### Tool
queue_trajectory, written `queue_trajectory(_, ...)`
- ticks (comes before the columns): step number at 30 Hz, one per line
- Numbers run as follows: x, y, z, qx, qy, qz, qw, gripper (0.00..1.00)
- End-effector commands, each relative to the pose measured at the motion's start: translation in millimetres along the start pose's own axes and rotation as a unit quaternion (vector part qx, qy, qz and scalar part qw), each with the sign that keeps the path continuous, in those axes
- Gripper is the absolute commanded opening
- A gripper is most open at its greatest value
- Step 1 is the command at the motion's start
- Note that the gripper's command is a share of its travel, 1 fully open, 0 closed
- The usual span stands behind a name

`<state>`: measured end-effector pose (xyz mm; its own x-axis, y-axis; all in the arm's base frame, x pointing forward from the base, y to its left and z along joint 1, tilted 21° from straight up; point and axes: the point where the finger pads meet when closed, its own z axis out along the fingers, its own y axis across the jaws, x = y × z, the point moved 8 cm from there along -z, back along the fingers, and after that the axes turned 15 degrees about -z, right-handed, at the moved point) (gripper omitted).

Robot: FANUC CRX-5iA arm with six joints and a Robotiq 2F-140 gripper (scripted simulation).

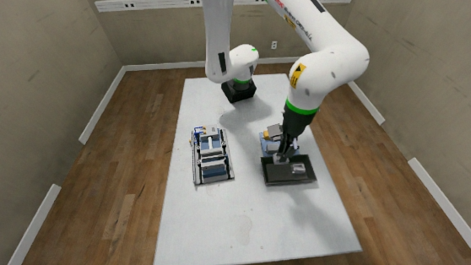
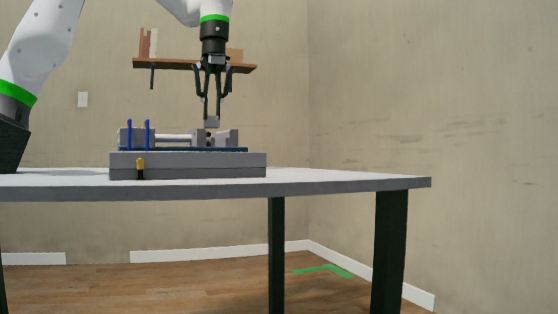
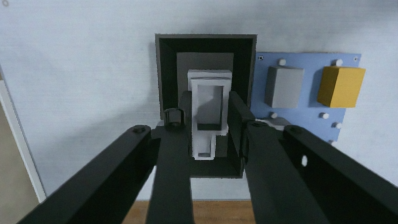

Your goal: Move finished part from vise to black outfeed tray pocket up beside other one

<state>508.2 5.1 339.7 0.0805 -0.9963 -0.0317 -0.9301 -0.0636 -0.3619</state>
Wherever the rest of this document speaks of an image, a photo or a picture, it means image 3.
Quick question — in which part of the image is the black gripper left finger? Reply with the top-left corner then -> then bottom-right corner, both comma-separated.
16,91 -> 195,224

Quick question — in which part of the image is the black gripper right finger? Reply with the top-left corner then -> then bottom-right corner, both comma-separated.
227,91 -> 398,224

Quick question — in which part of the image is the yellow block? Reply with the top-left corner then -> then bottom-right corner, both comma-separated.
316,66 -> 366,108

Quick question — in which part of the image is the white block with pocket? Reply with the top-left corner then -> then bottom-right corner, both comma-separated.
192,135 -> 216,160
188,69 -> 232,135

